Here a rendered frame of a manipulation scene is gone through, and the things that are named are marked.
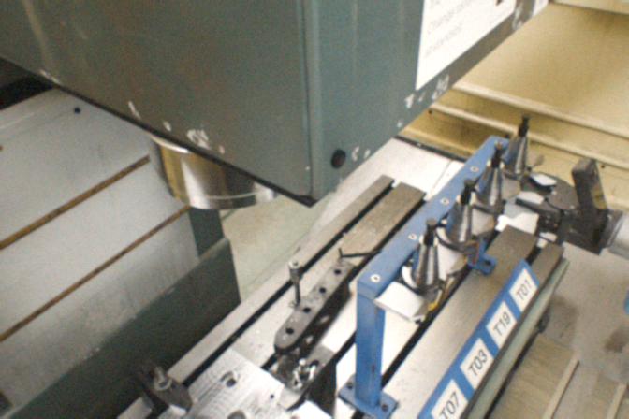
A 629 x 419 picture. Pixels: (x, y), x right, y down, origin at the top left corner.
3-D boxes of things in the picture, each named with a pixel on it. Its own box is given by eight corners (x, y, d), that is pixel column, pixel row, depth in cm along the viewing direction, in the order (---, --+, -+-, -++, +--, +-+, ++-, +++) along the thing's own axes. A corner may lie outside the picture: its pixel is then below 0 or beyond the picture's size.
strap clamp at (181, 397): (205, 428, 99) (190, 380, 90) (191, 443, 98) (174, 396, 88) (156, 389, 106) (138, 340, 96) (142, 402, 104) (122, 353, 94)
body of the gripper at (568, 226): (528, 234, 103) (597, 264, 98) (540, 198, 97) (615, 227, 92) (543, 211, 108) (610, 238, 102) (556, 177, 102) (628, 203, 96)
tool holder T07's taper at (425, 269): (419, 257, 84) (424, 224, 80) (445, 271, 82) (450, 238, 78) (402, 274, 82) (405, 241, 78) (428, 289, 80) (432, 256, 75)
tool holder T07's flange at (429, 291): (417, 263, 87) (418, 252, 85) (451, 282, 84) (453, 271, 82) (393, 286, 83) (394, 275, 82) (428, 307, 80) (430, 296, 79)
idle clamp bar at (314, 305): (356, 284, 124) (357, 264, 120) (290, 371, 107) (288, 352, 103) (337, 276, 126) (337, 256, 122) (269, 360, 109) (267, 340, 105)
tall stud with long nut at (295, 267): (307, 301, 121) (304, 259, 112) (299, 309, 119) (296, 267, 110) (297, 296, 122) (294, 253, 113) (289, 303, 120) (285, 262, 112)
